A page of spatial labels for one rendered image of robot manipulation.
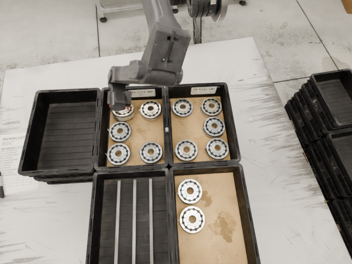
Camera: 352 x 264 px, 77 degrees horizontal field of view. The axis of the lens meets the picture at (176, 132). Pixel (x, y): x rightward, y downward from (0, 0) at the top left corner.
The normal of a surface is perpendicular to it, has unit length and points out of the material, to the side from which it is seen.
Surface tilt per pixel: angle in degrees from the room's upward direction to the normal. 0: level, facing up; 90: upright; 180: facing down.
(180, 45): 65
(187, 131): 0
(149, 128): 0
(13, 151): 0
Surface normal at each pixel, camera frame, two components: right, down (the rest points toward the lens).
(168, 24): 0.40, -0.51
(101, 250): 0.01, -0.40
